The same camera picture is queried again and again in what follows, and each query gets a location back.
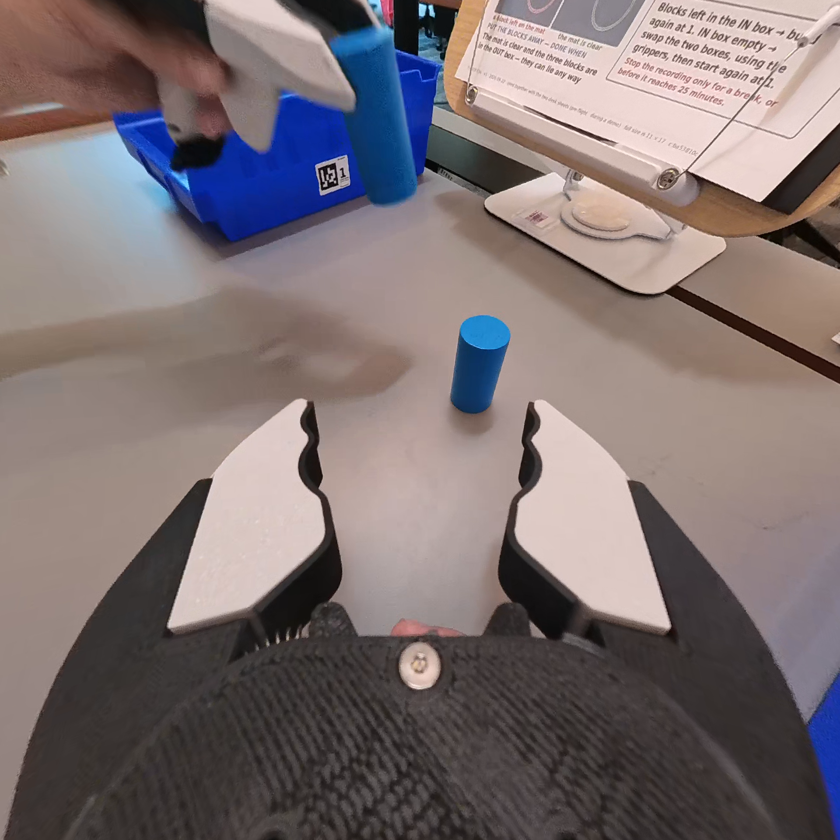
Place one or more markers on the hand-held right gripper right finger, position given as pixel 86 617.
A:
pixel 584 525

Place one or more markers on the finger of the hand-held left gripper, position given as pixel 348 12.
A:
pixel 275 46
pixel 341 13

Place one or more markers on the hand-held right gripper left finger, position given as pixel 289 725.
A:
pixel 256 525

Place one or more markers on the blue cylinder block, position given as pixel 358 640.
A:
pixel 479 374
pixel 380 131

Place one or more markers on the blue bin with tag label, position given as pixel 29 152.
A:
pixel 262 184

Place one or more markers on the blue plastic bin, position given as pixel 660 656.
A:
pixel 827 774

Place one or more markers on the person's right hand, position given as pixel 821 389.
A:
pixel 420 628

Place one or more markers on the white board stand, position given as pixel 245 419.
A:
pixel 656 262

